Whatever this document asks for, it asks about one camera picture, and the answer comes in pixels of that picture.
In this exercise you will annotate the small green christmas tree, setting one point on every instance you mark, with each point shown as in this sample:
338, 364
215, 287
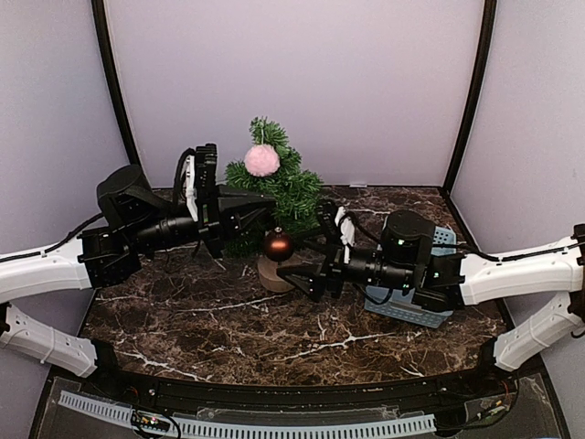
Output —
295, 189

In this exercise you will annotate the pink pompom ornament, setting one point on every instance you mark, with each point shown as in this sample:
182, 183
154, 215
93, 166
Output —
262, 160

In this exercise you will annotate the white slotted cable duct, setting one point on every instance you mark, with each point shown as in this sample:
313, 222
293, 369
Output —
223, 423

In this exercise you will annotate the left black corner post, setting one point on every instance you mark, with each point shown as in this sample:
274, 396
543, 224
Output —
101, 25

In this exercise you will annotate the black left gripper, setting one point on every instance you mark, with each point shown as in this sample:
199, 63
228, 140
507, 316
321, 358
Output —
234, 207

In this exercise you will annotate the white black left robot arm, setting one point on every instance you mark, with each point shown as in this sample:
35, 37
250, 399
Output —
107, 249

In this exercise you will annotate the black front rail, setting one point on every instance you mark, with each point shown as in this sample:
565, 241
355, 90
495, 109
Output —
189, 396

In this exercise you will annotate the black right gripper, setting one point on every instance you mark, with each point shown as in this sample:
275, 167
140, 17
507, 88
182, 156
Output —
333, 267

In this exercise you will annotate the black corner post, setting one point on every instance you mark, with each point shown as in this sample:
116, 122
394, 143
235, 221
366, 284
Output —
101, 25
473, 95

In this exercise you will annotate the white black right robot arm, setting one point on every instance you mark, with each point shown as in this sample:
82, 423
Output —
403, 261

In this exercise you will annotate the right black corner post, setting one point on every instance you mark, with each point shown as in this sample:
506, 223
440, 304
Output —
473, 95

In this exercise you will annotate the light blue plastic basket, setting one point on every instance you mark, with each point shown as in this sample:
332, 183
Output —
400, 306

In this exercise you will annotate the dark red bauble ornament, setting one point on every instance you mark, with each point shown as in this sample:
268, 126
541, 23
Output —
278, 245

